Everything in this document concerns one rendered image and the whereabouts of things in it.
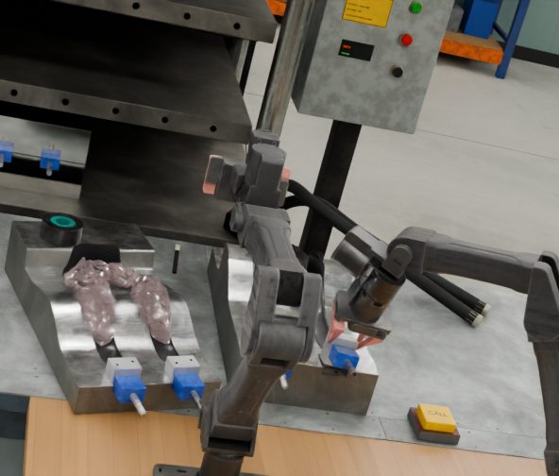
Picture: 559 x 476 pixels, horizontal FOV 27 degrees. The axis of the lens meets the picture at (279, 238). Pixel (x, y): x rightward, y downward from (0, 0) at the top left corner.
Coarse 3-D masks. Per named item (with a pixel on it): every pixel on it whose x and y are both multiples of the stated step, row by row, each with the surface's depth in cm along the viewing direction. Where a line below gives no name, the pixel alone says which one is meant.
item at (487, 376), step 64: (0, 256) 241; (192, 256) 262; (0, 320) 218; (192, 320) 236; (448, 320) 264; (512, 320) 272; (0, 384) 200; (384, 384) 231; (448, 384) 237; (512, 384) 244; (448, 448) 216; (512, 448) 221
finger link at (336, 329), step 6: (336, 306) 208; (336, 312) 207; (330, 324) 212; (336, 324) 206; (342, 324) 207; (330, 330) 212; (336, 330) 206; (342, 330) 206; (330, 336) 211; (336, 336) 209; (330, 342) 212
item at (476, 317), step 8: (344, 232) 271; (408, 272) 267; (416, 280) 267; (424, 280) 266; (424, 288) 266; (432, 288) 266; (440, 288) 266; (432, 296) 266; (440, 296) 265; (448, 296) 265; (448, 304) 265; (456, 304) 264; (464, 304) 265; (456, 312) 264; (464, 312) 264; (472, 312) 264; (472, 320) 263; (480, 320) 263
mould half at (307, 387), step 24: (216, 264) 248; (240, 264) 235; (336, 264) 244; (216, 288) 243; (240, 288) 232; (336, 288) 238; (216, 312) 239; (240, 312) 226; (288, 312) 231; (240, 336) 216; (240, 360) 210; (312, 360) 214; (360, 360) 219; (288, 384) 214; (312, 384) 214; (336, 384) 215; (360, 384) 216; (312, 408) 217; (336, 408) 217; (360, 408) 218
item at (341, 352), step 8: (344, 336) 214; (352, 336) 216; (328, 344) 213; (336, 344) 212; (344, 344) 213; (352, 344) 213; (328, 352) 212; (336, 352) 209; (344, 352) 209; (352, 352) 211; (328, 360) 213; (336, 360) 209; (344, 360) 209; (352, 360) 209; (352, 368) 205; (352, 376) 204
